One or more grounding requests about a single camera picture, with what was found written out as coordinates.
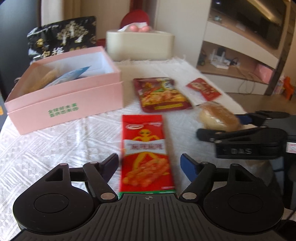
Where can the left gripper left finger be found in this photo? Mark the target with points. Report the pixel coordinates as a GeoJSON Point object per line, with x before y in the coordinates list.
{"type": "Point", "coordinates": [98, 176]}

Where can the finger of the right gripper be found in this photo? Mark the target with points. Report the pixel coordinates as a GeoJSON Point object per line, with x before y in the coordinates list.
{"type": "Point", "coordinates": [259, 117]}
{"type": "Point", "coordinates": [261, 133]}

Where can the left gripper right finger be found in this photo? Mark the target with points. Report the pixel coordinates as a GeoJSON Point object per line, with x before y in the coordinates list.
{"type": "Point", "coordinates": [201, 178]}

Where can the round pastry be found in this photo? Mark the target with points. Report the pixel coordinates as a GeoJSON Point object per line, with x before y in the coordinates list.
{"type": "Point", "coordinates": [215, 116]}

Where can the red chicken feet packet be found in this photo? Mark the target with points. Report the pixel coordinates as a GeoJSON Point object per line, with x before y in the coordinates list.
{"type": "Point", "coordinates": [145, 164]}

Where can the small red snack packet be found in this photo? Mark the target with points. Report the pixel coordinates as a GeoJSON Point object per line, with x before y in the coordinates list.
{"type": "Point", "coordinates": [204, 88]}

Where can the dark red chicken snack pouch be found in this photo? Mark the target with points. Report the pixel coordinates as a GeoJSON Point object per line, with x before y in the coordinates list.
{"type": "Point", "coordinates": [159, 95]}

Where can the blue seaweed snack packet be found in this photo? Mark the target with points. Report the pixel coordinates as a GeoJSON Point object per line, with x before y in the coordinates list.
{"type": "Point", "coordinates": [69, 76]}

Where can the pink box on shelf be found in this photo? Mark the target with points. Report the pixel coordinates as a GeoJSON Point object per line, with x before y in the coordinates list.
{"type": "Point", "coordinates": [263, 72]}

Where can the white tv cabinet shelf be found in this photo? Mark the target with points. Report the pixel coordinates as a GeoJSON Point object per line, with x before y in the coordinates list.
{"type": "Point", "coordinates": [245, 49]}

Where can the white wifi router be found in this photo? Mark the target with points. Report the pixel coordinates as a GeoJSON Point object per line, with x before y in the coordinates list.
{"type": "Point", "coordinates": [218, 59]}

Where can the white woven table cloth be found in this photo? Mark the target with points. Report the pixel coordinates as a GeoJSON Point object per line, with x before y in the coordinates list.
{"type": "Point", "coordinates": [26, 158]}

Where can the pink cardboard box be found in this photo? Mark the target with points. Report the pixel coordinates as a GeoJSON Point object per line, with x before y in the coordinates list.
{"type": "Point", "coordinates": [98, 90]}

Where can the black television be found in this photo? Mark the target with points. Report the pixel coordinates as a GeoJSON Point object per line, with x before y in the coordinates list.
{"type": "Point", "coordinates": [265, 18]}

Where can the cream tissue box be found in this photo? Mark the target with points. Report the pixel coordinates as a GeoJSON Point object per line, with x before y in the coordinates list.
{"type": "Point", "coordinates": [154, 45]}

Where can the black plum snack bag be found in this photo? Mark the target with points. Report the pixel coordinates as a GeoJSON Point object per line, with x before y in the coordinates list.
{"type": "Point", "coordinates": [60, 37]}

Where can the red round lid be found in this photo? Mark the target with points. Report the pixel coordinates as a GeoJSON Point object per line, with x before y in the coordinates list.
{"type": "Point", "coordinates": [135, 16]}

